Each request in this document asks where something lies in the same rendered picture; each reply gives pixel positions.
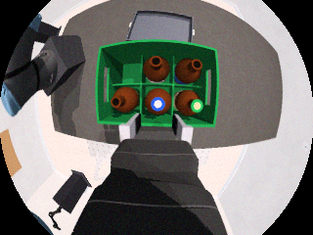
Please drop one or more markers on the green crate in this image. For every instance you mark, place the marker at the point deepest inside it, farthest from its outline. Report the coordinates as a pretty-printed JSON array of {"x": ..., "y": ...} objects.
[{"x": 123, "y": 60}]

